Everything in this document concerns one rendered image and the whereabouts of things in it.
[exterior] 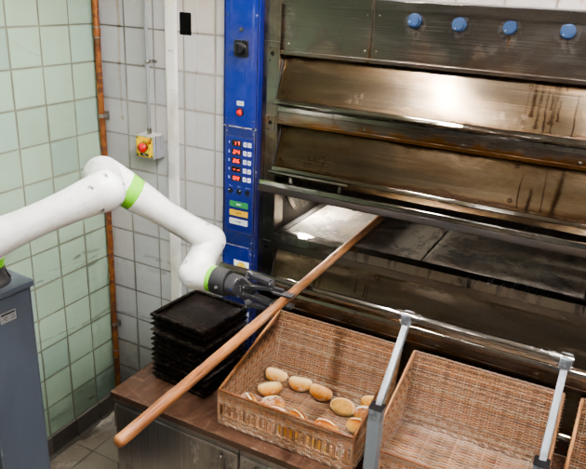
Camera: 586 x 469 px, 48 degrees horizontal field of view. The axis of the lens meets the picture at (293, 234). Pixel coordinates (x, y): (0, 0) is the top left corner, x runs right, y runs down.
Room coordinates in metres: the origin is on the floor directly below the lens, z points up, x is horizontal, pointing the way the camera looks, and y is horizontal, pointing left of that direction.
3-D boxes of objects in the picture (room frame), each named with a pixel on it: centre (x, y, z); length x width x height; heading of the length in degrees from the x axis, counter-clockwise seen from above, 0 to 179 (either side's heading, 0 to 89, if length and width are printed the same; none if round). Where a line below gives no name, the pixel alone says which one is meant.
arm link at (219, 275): (1.98, 0.22, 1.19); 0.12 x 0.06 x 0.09; 154
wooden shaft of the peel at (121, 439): (1.92, -0.01, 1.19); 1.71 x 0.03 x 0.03; 154
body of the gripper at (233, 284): (1.94, 0.16, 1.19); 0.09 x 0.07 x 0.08; 64
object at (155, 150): (2.73, 0.63, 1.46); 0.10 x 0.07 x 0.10; 63
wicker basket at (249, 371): (2.12, -0.10, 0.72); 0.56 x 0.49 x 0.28; 64
